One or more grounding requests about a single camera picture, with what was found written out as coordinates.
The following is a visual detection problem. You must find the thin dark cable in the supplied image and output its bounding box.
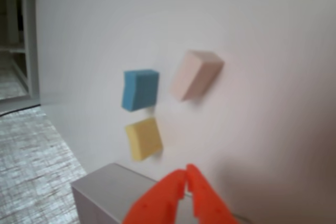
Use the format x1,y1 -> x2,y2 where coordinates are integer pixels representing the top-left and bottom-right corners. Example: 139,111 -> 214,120
0,104 -> 40,116

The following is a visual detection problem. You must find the white rectangular bin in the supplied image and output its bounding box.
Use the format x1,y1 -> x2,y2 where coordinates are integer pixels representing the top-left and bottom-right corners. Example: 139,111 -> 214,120
70,163 -> 250,224

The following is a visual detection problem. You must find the blue foam cuboid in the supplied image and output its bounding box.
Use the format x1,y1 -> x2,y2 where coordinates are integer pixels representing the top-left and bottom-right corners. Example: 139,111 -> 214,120
121,68 -> 160,112

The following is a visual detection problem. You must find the white foam cuboid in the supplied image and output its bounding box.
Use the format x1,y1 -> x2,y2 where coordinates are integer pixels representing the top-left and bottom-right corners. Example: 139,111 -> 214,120
169,49 -> 225,102

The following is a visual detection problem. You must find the white shelf unit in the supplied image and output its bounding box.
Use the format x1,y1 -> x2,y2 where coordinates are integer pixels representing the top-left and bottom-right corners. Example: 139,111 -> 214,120
0,0 -> 40,103

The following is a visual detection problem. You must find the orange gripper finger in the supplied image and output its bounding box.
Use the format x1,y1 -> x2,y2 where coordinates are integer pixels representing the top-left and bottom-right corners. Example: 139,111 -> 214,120
122,170 -> 187,224
186,164 -> 239,224

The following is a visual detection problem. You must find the yellow foam cuboid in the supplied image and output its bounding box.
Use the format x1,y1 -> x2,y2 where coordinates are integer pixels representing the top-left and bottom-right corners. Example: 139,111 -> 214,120
124,117 -> 164,162

